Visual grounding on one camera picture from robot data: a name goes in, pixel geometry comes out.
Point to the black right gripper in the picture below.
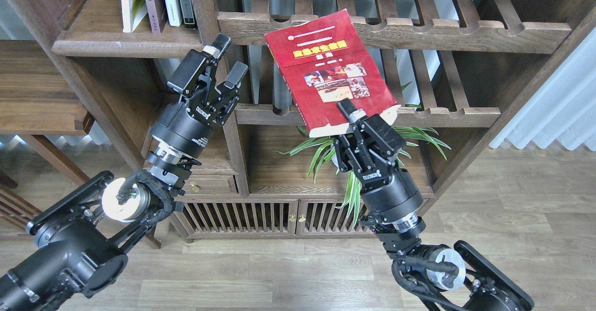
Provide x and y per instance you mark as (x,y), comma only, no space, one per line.
(370,150)

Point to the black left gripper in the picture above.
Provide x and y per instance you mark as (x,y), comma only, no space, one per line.
(183,130)

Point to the red book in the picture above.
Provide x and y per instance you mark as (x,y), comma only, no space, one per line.
(323,62)

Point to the yellow green book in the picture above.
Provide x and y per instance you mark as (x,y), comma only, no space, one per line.
(133,12)

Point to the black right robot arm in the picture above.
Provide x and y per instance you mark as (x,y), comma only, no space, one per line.
(454,278)

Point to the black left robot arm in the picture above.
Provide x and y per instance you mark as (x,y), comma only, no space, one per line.
(83,240)

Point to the green spider plant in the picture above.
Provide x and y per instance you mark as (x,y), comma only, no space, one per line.
(326,151)

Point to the dark grey upright book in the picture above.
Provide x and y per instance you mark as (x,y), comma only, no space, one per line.
(189,19)

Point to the white upright book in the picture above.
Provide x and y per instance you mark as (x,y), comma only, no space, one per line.
(174,12)

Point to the dark wooden bookshelf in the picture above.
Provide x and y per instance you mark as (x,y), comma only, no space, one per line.
(472,63)

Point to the brass drawer knob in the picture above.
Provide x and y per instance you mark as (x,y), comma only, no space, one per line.
(194,187)

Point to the wooden side table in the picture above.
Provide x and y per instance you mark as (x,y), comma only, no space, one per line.
(36,104)

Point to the white curtain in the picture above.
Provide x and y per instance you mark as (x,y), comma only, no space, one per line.
(563,109)

